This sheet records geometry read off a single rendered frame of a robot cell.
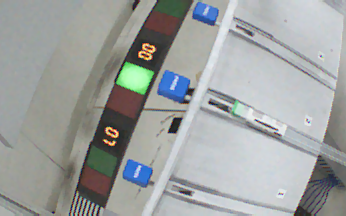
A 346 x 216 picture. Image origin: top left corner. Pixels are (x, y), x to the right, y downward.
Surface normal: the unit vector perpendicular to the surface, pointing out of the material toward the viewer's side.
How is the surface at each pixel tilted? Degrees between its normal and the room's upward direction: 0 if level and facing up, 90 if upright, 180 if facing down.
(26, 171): 0
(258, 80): 43
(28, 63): 0
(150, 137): 90
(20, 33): 0
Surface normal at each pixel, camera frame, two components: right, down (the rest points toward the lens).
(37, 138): 0.68, 0.03
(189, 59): -0.63, -0.48
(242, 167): 0.07, -0.31
